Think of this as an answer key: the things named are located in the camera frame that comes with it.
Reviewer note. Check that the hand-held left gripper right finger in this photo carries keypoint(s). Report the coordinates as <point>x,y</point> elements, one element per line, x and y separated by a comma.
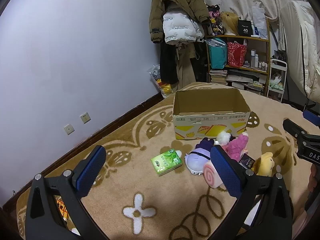
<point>225,172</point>

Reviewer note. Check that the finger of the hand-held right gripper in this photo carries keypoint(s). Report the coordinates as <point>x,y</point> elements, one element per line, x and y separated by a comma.
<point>312,117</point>
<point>293,128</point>

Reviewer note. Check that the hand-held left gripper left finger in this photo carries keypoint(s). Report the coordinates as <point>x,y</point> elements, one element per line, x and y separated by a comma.
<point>91,171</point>

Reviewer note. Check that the pink swiss roll plush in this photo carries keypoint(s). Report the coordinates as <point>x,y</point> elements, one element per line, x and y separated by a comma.
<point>210,175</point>

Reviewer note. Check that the dark tissue pack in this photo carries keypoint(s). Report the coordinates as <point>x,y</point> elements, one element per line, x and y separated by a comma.
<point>247,162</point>

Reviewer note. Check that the pink plush bunny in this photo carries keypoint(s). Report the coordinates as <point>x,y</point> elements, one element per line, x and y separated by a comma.
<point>236,146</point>

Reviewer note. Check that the small silver packet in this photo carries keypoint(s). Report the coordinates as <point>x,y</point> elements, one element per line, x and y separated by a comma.
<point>217,143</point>

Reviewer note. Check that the purple haired plush doll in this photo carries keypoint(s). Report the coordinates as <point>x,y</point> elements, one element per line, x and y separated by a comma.
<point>197,158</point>

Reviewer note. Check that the yellow plush dog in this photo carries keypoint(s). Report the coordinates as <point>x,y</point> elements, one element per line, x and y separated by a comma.
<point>265,163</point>

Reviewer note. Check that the printed cardboard box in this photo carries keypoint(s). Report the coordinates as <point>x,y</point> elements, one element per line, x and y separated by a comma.
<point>212,127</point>

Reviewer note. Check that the green tissue pack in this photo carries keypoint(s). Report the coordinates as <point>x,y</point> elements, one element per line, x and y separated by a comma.
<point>166,162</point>

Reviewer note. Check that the person's right hand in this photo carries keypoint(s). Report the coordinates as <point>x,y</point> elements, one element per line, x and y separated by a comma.
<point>315,180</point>

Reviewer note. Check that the white and black pompom plush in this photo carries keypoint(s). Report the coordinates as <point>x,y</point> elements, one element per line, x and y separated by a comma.
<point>223,137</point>

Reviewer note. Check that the pale green plush toy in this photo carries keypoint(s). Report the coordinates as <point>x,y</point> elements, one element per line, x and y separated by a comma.
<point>277,85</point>

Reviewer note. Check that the beige patterned rug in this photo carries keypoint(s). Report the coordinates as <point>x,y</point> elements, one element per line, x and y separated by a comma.
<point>150,192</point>

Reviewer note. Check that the white metal cart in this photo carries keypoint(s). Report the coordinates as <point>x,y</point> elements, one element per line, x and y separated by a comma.
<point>277,63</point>

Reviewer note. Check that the pile of books and papers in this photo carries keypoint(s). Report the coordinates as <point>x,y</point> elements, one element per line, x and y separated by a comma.
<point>246,82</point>

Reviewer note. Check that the white hanging coat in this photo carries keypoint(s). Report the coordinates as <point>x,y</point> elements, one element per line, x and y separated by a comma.
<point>305,42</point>

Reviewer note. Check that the tall white bottle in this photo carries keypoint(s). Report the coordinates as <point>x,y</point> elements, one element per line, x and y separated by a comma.
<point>253,57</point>

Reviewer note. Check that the stack of books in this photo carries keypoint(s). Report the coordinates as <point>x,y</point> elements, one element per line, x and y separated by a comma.
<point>218,76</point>

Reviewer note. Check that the red patterned bag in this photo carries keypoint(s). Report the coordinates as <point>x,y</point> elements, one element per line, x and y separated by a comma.
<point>236,55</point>

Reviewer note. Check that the wooden shelf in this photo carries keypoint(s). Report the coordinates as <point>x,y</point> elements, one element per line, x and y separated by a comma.
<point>255,39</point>

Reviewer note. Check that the teal bag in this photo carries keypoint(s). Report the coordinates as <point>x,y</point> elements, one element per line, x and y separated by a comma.
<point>217,57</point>

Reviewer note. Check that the plastic bag with yellow items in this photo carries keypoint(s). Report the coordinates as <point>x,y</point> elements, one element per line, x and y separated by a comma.
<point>162,87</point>

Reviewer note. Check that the beige hanging trousers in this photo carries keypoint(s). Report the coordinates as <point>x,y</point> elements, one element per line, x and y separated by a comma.
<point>186,72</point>

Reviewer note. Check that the white plastic bag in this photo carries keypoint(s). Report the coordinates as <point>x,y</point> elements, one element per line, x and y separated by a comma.
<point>258,22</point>

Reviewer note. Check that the black printed box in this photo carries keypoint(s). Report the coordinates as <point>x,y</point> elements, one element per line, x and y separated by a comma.
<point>244,28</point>

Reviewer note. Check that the black hanging garment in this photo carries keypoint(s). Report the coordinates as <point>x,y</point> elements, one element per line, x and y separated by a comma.
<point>201,62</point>

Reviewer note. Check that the clear plastic bag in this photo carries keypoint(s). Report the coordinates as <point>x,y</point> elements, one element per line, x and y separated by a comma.
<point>215,43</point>

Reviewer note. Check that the black hanging trousers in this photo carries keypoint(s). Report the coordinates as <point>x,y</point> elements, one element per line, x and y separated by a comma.
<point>168,65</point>

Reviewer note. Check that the blonde wig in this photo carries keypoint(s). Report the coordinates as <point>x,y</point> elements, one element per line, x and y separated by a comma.
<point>231,21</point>

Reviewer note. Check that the black bag with badges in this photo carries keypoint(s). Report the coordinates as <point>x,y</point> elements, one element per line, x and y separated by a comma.
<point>215,25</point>

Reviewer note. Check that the white wall socket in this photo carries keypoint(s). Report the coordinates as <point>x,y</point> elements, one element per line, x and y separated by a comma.
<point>69,129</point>
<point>85,117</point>

